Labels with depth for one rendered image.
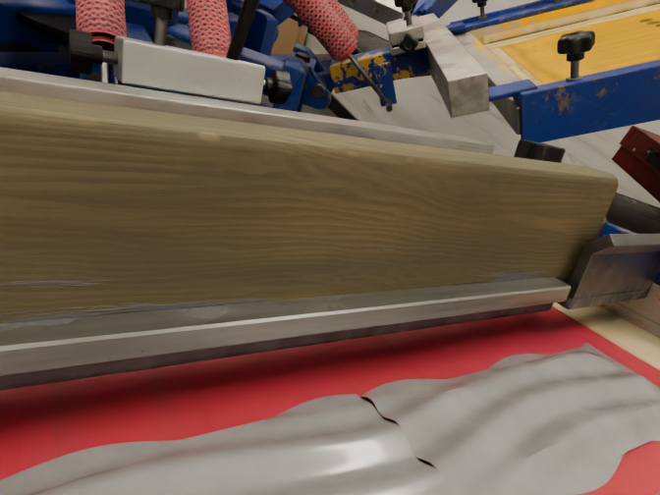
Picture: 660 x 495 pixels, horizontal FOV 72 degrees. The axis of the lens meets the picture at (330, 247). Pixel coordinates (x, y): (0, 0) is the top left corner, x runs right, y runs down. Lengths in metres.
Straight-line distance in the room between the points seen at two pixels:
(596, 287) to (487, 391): 0.13
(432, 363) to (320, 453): 0.10
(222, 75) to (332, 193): 0.29
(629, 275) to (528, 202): 0.12
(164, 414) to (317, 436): 0.06
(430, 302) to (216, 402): 0.10
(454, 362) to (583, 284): 0.10
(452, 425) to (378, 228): 0.09
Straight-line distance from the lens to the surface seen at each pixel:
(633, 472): 0.25
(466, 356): 0.27
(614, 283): 0.35
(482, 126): 2.84
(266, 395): 0.20
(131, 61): 0.44
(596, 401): 0.27
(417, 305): 0.21
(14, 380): 0.20
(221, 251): 0.17
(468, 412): 0.22
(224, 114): 0.40
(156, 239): 0.16
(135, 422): 0.19
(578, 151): 2.48
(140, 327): 0.16
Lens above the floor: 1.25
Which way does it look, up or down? 33 degrees down
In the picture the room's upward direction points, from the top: 22 degrees clockwise
